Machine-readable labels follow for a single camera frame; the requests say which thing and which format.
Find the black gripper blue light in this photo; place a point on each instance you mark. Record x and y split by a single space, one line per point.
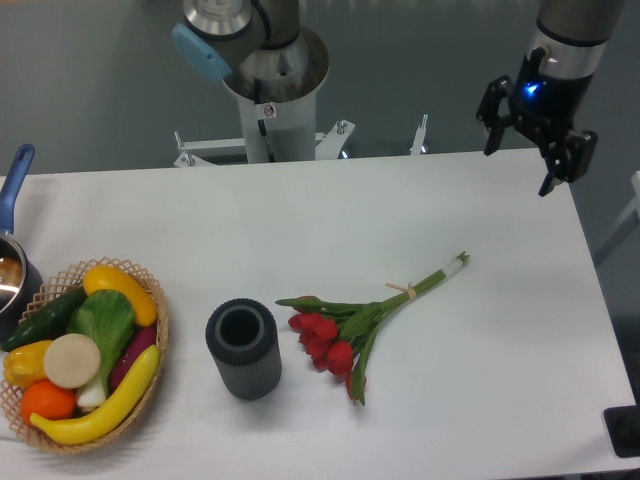
541 108

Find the silver robot arm with base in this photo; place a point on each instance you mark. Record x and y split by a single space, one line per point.
259 49

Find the silver robot wrist link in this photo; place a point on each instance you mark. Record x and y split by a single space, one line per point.
571 36

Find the white metal robot stand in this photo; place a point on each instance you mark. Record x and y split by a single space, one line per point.
272 132

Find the red tulip bouquet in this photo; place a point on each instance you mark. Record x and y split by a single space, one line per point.
339 337

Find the black device at table edge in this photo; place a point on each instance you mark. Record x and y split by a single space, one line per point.
623 428

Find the dark grey ribbed vase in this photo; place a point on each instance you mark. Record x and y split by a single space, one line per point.
241 335

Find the purple sweet potato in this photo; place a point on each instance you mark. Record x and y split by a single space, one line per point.
140 341

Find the yellow squash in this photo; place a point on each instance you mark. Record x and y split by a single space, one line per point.
107 277

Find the green bok choy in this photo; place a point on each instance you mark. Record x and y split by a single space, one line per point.
107 318

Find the woven wicker basket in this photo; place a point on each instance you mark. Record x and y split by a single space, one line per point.
65 281

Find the beige round radish slice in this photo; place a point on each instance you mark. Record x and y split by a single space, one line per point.
71 361

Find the green cucumber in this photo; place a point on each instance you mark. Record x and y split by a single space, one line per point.
48 322

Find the orange fruit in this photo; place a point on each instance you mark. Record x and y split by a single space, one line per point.
47 400

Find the yellow bell pepper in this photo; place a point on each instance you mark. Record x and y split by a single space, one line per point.
24 366

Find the yellow banana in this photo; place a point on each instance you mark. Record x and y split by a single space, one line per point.
111 413

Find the white frame at right edge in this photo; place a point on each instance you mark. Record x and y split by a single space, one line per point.
623 225

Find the blue handled saucepan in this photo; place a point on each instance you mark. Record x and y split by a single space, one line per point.
20 280

